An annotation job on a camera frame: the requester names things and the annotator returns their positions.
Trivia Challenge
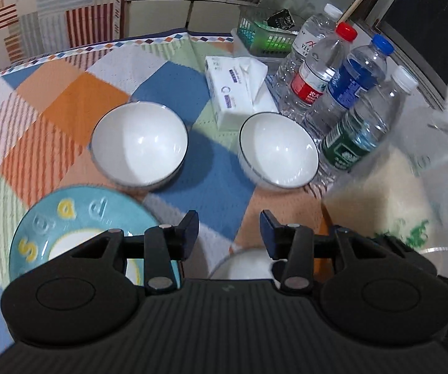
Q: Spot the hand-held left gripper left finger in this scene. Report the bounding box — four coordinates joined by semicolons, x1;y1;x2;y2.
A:
68;210;200;296

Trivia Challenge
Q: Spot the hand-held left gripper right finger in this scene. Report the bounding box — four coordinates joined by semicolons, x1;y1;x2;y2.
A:
259;209;397;294

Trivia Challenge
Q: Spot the white bowl with dark rim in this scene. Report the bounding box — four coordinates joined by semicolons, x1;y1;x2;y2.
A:
238;111;320;190
208;247;288;280
90;101;189;193

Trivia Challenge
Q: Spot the blue fried egg plate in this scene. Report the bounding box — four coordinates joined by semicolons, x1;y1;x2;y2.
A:
9;186;182;286

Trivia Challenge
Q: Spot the green label water bottle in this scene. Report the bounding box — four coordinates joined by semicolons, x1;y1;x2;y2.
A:
319;66;420;173

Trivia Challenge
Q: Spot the clear plastic rice jug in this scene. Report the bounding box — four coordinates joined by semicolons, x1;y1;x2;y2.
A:
321;84;448;278

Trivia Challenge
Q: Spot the white tissue pack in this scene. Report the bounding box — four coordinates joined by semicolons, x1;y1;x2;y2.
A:
204;55;278;132

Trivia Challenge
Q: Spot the red cap water bottle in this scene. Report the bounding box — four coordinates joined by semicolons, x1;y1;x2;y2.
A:
278;22;357;122

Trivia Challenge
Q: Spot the blue cap water bottle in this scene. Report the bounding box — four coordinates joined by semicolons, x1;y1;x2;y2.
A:
303;34;395;138

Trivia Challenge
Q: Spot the checkered colourful tablecloth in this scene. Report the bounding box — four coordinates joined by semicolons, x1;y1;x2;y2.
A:
0;30;365;361

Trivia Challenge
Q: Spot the clear water bottle white cap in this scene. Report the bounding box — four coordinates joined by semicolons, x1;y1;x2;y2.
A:
274;3;344;88

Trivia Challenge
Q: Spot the green plastic basket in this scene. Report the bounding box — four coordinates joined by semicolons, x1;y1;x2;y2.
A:
235;7;307;58

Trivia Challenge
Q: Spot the black packet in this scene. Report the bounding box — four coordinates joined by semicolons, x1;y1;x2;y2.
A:
266;8;297;31

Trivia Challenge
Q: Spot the white base cabinet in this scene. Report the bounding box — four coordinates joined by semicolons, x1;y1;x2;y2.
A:
124;0;264;42

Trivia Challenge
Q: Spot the red striped patchwork counter cloth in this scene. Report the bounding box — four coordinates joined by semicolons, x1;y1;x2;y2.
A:
0;0;126;71

